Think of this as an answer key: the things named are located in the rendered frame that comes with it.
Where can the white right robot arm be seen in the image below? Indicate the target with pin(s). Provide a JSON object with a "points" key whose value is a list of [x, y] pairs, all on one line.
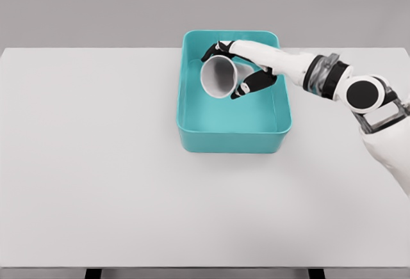
{"points": [[352, 87]]}

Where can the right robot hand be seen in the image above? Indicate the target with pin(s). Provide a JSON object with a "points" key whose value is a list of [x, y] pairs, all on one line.
{"points": [[253, 52]]}

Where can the teal plastic basket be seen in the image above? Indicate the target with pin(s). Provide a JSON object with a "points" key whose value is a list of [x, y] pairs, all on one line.
{"points": [[230, 122]]}

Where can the white paper cup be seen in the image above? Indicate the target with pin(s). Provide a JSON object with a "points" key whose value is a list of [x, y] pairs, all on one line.
{"points": [[218, 75]]}

